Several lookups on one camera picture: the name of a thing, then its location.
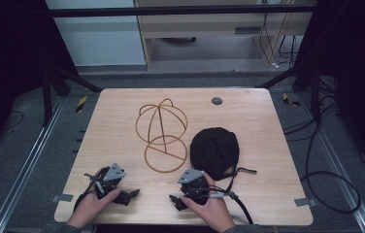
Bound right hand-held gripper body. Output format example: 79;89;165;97
177;167;212;206

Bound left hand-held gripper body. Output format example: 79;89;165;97
84;162;126;200

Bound black cap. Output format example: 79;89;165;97
189;126;258;182

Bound gold wire hat stand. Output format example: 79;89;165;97
134;98;189;174

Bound person's left hand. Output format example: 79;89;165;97
66;166;122;230

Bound person's right hand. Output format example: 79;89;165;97
182;172;237;233

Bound yellow black tape mark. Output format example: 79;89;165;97
75;94;88;114

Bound black metal stand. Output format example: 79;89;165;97
40;61;103;128
255;63;323;122

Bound white cabinet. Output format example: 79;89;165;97
45;0;148;68

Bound black curtain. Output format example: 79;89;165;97
0;0;79;163
295;0;365;181

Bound black horizontal metal bar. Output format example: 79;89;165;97
48;4;316;18

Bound grey table bracket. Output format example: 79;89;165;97
293;197;318;208
51;193;75;204

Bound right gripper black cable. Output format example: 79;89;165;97
199;185;255;225

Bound aluminium floor rail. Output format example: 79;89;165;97
298;91;365;233
0;96;66;233

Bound thin black floor cable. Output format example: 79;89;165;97
3;110;25;131

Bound black floor cables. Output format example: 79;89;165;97
282;79;363;216

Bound black hanging desk cables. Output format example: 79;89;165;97
258;12;299;70

